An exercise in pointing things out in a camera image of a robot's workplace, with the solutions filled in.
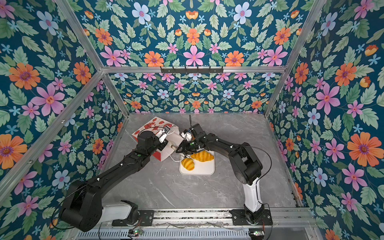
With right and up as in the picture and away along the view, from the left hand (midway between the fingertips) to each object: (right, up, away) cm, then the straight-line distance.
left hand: (165, 128), depth 83 cm
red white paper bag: (+2, -5, +13) cm, 14 cm away
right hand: (+7, -13, +3) cm, 15 cm away
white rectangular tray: (+24, -24, +7) cm, 35 cm away
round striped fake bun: (+12, -21, +5) cm, 25 cm away
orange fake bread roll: (+21, -17, +7) cm, 28 cm away
